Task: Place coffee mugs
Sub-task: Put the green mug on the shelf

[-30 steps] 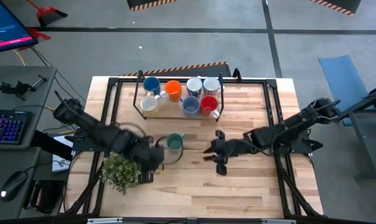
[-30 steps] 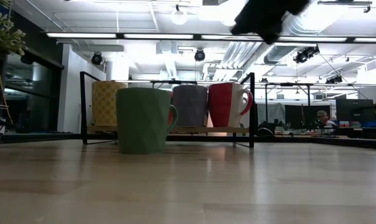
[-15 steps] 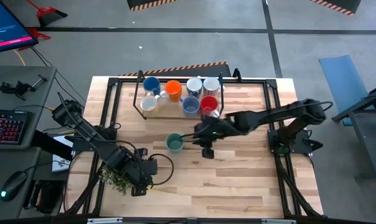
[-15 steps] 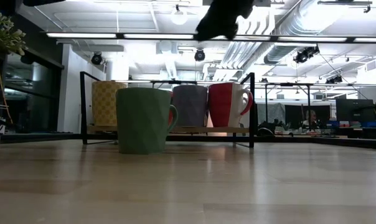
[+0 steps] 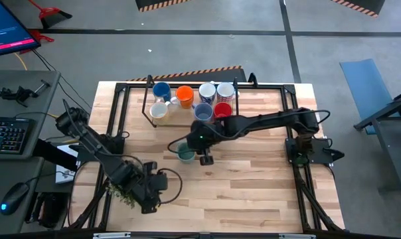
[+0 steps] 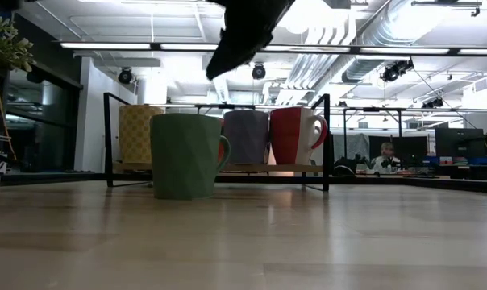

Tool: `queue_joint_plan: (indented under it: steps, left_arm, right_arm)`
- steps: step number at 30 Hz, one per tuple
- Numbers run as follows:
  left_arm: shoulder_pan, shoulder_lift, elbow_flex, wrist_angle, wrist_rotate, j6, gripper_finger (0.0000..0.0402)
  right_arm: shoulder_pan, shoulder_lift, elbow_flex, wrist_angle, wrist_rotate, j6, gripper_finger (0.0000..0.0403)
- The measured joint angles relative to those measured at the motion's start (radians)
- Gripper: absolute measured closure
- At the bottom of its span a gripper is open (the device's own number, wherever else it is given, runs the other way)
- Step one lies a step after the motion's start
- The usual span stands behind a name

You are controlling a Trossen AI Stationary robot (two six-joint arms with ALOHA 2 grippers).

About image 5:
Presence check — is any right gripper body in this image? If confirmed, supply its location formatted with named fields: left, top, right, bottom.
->
left=187, top=119, right=226, bottom=150

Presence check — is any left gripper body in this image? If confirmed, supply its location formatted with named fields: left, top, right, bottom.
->
left=139, top=161, right=168, bottom=202

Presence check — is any green faceted mug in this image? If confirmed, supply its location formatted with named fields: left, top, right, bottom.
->
left=176, top=141, right=197, bottom=165

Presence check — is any grey-blue mug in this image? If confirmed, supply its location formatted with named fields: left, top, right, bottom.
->
left=191, top=102, right=214, bottom=123

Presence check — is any white mug blue floral print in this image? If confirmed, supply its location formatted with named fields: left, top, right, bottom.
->
left=198, top=82, right=217, bottom=105

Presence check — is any orange mug with white handle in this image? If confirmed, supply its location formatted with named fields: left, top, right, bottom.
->
left=169, top=85, right=195, bottom=110

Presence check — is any cream white mug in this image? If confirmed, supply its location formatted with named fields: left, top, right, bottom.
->
left=149, top=101, right=172, bottom=126

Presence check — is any small green potted plant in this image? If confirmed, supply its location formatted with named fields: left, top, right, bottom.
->
left=106, top=181, right=138, bottom=210

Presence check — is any black-framed wooden shelf rack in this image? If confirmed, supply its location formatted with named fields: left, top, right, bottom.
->
left=141, top=73, right=260, bottom=129

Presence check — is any white mug red pattern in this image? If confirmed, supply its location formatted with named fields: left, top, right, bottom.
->
left=216, top=81, right=240, bottom=103

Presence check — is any dark blue mug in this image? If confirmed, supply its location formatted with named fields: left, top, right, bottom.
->
left=152, top=81, right=173, bottom=103

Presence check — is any white printed box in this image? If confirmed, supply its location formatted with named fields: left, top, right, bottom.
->
left=55, top=144, right=79, bottom=185

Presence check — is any black bag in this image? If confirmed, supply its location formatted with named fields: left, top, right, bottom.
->
left=24, top=191, right=70, bottom=230

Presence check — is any black computer mouse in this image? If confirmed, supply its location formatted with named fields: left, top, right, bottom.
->
left=0, top=181, right=31, bottom=216

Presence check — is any grey desk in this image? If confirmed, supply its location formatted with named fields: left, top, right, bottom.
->
left=0, top=69, right=61, bottom=160
left=0, top=156, right=46, bottom=235

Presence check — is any black keyboard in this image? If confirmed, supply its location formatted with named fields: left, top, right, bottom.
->
left=0, top=116, right=35, bottom=155

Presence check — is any black clamp tool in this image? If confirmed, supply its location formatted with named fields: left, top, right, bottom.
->
left=0, top=85, right=39, bottom=108

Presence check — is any blue floor mat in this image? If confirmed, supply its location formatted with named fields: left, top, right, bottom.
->
left=339, top=58, right=398, bottom=135

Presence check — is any grey metal side table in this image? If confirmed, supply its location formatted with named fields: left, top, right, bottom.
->
left=353, top=86, right=401, bottom=193

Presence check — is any red dustpan with brush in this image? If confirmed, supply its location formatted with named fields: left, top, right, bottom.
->
left=27, top=0, right=73, bottom=29

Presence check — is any computer monitor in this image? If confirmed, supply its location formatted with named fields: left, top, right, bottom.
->
left=0, top=0, right=42, bottom=59

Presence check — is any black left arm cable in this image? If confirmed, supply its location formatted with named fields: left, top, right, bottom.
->
left=159, top=167, right=184, bottom=205

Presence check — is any silver metal bracket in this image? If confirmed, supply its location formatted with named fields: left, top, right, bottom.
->
left=279, top=233, right=317, bottom=239
left=93, top=232, right=131, bottom=239

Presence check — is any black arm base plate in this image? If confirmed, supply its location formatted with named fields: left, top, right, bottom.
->
left=76, top=132, right=125, bottom=163
left=285, top=137, right=346, bottom=166

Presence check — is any black aluminium table frame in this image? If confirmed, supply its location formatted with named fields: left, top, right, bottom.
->
left=67, top=81, right=346, bottom=233

